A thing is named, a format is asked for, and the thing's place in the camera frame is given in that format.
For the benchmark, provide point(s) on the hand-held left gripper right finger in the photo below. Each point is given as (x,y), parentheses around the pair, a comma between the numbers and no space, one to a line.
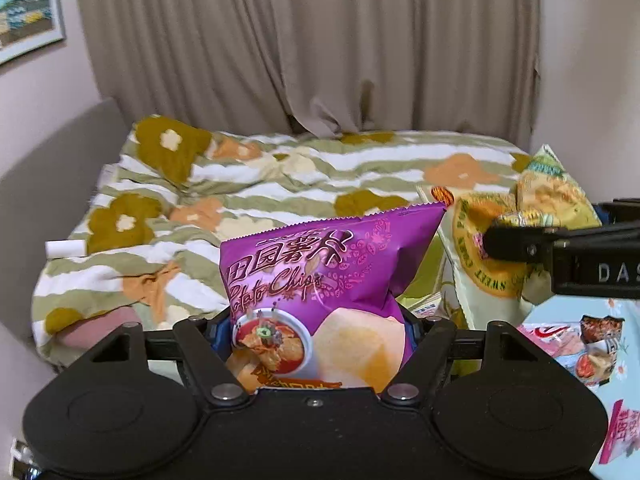
(411,332)

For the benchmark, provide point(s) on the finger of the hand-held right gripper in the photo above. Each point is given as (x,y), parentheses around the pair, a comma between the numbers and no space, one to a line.
(515,244)
(620,212)

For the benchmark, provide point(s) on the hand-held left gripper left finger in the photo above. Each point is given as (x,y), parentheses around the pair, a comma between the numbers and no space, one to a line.
(221,332)

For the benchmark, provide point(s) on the pale yellow corn snack bag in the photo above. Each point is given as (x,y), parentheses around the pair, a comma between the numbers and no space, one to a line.
(480,280)

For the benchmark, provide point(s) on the yellow-green cardboard box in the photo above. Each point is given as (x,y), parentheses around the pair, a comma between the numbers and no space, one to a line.
(425,272)

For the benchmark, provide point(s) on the purple potato chip bag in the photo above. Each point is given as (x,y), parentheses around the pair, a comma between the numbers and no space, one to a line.
(325,280)

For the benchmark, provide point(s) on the pink food picture snack bag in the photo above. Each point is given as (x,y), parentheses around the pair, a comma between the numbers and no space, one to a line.
(595,345)

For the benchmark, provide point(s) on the pink pillow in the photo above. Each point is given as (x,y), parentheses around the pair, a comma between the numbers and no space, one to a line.
(100,332)

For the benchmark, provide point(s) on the pink and white snack bag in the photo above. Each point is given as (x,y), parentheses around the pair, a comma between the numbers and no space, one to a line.
(622,430)

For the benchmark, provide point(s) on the white paper roll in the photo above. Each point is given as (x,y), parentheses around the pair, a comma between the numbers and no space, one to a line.
(65,249)

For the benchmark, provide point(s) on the floral striped blanket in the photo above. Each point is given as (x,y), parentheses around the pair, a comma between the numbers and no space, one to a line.
(300,170)

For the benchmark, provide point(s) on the grey bed headboard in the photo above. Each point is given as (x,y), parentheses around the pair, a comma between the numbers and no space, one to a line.
(55,160)

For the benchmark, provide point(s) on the beige curtain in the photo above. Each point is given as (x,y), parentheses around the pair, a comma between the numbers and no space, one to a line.
(300,35)

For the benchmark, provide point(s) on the framed wall poster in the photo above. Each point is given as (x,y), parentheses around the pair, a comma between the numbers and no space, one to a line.
(27,10)

